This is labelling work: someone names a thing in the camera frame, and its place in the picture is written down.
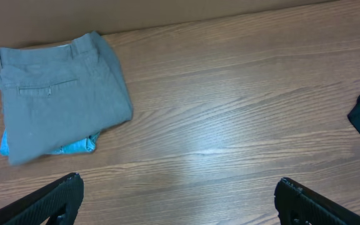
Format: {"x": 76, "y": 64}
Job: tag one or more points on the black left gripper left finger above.
{"x": 56, "y": 203}

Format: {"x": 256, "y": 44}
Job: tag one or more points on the grey cotton shorts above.
{"x": 55, "y": 96}

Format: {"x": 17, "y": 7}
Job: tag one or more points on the folded blue denim shorts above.
{"x": 87, "y": 145}

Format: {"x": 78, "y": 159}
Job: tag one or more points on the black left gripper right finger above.
{"x": 298, "y": 205}

